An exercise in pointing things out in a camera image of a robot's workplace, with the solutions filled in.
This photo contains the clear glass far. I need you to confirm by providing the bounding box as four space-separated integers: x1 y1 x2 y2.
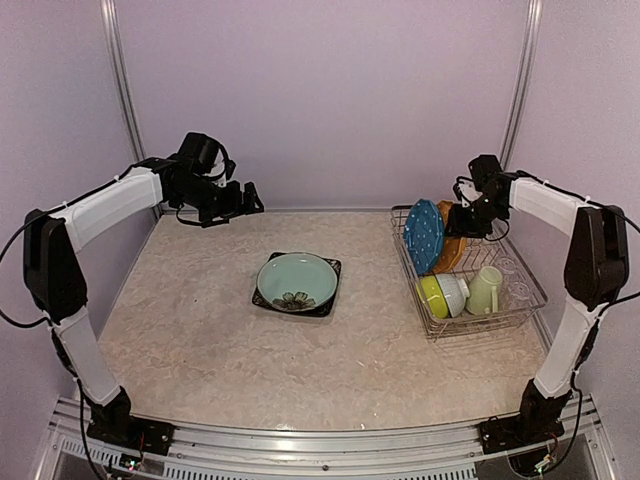
493 255 520 278

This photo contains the vertical aluminium post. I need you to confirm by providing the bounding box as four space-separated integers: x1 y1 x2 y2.
499 0 543 170
99 0 145 161

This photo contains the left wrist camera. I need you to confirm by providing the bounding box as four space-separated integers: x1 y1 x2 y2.
209 159 236 182

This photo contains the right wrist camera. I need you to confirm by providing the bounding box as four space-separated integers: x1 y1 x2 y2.
453 176 482 208

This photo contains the right vertical aluminium post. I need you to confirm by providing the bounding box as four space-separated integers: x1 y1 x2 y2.
499 0 543 170

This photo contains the blue polka dot plate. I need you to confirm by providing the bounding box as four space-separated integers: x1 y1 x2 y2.
403 199 444 276

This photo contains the left vertical aluminium post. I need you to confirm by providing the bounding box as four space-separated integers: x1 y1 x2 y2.
99 0 145 161

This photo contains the yellow-green bowl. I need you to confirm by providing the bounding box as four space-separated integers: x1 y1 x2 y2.
416 275 449 319

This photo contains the pale green mug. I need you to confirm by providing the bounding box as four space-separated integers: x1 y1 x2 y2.
465 266 503 315

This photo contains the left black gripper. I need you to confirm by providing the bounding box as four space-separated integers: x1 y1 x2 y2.
175 175 264 227

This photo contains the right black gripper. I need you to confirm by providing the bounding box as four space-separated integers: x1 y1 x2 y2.
446 194 509 238

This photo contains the aluminium front frame rail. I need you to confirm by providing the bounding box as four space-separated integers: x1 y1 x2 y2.
28 396 620 479

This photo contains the clear glass near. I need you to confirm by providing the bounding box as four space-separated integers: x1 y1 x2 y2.
499 277 531 310

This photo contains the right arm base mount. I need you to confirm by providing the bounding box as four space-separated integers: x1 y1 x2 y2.
477 415 565 455

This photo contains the clear glass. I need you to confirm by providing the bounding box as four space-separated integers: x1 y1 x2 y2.
499 277 531 310
493 255 520 278

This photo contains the light green floral plate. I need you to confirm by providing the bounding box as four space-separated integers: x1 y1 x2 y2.
256 252 338 312

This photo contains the black square floral plate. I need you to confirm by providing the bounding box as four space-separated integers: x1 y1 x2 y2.
251 251 343 318

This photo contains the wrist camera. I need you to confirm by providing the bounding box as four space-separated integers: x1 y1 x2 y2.
209 159 236 182
453 176 482 208

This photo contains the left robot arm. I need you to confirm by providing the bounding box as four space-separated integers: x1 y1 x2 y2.
15 132 264 447

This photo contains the metal wire dish rack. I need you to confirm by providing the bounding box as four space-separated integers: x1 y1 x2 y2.
391 205 547 341

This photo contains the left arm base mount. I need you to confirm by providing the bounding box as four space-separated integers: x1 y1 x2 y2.
87 417 176 456

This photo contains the white patterned bowl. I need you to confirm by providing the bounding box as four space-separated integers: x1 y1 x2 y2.
435 273 470 319

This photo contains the orange polka dot plate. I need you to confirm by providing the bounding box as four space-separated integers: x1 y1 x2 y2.
432 200 467 274

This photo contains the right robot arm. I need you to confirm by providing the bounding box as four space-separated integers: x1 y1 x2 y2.
445 155 629 453

